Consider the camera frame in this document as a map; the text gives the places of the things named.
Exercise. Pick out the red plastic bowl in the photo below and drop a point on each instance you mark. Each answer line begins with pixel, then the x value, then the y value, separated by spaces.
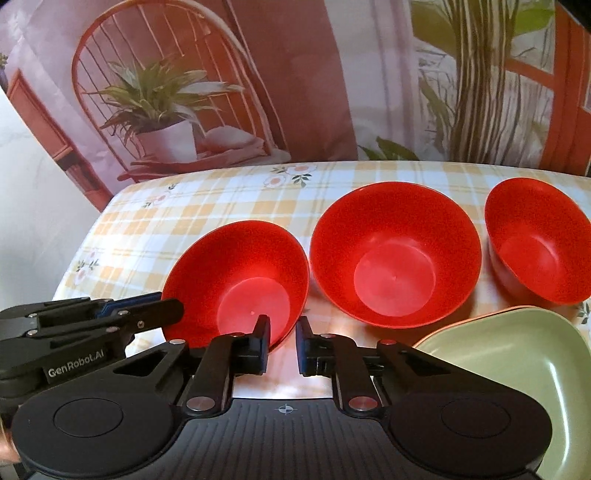
pixel 240 277
pixel 395 258
pixel 535 240

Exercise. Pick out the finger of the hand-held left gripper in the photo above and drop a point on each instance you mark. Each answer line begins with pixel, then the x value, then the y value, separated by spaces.
pixel 129 305
pixel 152 314

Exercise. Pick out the checked floral tablecloth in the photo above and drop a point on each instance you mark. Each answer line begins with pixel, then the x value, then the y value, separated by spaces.
pixel 207 203

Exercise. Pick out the green plastic plate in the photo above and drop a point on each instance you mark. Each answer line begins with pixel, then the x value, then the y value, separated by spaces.
pixel 531 369

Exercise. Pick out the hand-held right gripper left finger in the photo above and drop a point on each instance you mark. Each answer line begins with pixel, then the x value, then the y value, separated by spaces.
pixel 264 346

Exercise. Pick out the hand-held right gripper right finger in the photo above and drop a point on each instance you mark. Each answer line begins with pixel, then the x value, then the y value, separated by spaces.
pixel 301 346

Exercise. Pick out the printed room backdrop cloth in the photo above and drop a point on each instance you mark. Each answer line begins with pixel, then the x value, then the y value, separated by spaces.
pixel 300 83

